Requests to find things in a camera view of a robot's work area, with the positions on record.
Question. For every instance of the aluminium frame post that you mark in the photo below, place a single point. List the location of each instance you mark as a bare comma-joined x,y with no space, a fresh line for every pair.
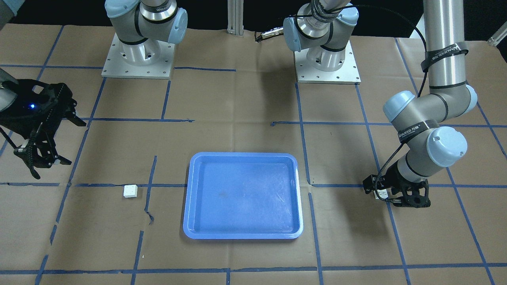
235,17

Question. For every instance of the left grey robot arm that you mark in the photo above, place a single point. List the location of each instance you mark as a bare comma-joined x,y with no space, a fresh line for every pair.
319,33

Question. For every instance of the white block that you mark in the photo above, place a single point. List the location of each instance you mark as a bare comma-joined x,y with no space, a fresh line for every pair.
130,191
381,194

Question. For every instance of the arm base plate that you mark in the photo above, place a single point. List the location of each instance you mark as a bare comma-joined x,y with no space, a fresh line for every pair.
318,66
151,59

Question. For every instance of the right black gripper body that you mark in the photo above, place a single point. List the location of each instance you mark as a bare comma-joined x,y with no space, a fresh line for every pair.
15,117

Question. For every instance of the blue plastic tray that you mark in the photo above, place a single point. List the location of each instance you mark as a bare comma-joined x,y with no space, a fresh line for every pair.
243,196

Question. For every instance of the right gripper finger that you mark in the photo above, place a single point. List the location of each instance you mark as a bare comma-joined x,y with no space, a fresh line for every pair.
39,151
65,105

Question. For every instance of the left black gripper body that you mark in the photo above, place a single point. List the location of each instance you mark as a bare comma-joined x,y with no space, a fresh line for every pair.
391,176

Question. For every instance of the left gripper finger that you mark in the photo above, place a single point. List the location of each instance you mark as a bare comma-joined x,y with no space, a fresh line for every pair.
414,194

